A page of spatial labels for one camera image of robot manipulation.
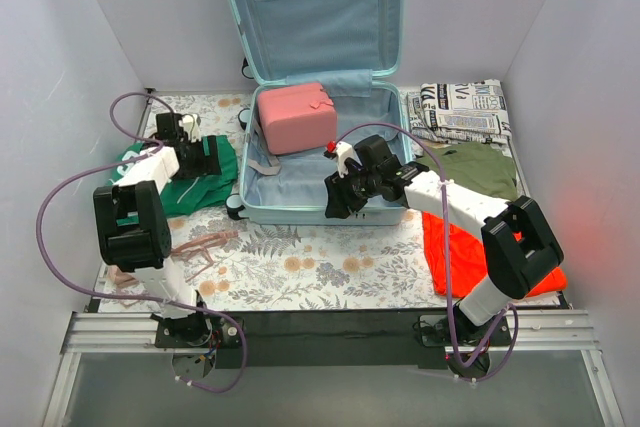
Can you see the newspaper print garment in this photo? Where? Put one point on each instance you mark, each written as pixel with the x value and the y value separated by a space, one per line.
pixel 460 112

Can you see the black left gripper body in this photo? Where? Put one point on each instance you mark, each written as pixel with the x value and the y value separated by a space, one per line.
pixel 211 155

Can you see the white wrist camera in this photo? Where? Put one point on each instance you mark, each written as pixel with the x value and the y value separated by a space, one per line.
pixel 190 124
pixel 341 152

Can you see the beige pink bra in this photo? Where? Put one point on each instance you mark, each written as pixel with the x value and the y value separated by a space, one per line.
pixel 200 252

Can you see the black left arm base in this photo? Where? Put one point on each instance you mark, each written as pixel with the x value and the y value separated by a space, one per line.
pixel 197 330

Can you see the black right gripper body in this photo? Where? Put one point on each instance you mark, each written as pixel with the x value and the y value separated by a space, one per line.
pixel 338 192

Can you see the bright orange shorts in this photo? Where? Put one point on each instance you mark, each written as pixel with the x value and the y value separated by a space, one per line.
pixel 467 261

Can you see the green Guess t-shirt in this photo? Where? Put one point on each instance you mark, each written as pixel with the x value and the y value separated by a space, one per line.
pixel 220 177

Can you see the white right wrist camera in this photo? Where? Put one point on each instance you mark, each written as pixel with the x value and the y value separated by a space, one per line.
pixel 341 152

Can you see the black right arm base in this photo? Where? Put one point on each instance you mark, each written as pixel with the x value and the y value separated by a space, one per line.
pixel 433 330

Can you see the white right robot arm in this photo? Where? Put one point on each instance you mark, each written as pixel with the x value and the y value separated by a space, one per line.
pixel 520 249

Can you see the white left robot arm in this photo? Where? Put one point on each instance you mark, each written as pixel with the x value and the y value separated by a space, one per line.
pixel 131 215

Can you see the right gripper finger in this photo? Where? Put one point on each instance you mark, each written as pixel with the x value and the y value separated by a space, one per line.
pixel 357 197
pixel 338 206

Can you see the olive green folded shirt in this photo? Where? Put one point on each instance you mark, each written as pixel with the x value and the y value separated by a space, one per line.
pixel 480 168

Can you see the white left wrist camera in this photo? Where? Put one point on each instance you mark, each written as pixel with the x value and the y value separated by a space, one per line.
pixel 190 124

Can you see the pink toiletry case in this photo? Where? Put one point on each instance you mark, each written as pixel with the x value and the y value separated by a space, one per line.
pixel 297 118

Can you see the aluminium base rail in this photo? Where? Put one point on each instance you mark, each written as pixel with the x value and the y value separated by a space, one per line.
pixel 331 368

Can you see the light blue suitcase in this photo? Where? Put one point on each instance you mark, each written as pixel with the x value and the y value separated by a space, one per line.
pixel 351 47

